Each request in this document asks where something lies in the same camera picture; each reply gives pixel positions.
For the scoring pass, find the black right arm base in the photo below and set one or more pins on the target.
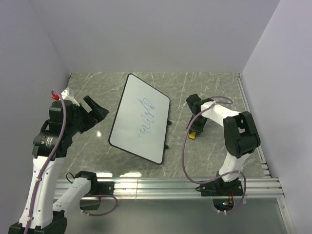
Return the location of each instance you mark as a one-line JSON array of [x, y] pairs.
[[227, 196]]

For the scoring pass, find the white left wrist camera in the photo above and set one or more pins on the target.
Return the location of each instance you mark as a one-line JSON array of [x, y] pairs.
[[68, 94]]

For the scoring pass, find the yellow bone-shaped eraser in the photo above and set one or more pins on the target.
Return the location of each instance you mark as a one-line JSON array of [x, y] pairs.
[[192, 135]]

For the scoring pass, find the aluminium mounting rail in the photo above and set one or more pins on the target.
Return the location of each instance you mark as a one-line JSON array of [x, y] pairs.
[[181, 188]]

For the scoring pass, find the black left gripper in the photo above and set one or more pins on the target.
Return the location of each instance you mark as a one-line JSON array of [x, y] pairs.
[[99, 113]]

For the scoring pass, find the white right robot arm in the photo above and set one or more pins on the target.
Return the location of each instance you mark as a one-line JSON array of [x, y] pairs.
[[240, 133]]

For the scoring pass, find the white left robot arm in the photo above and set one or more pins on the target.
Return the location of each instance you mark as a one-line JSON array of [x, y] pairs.
[[66, 118]]

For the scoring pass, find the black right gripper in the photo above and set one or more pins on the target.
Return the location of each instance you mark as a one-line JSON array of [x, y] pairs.
[[199, 129]]

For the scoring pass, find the white whiteboard black frame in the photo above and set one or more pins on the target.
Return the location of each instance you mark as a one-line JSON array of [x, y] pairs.
[[140, 123]]

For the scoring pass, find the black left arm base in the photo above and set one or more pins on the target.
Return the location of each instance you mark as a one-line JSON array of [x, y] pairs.
[[93, 199]]

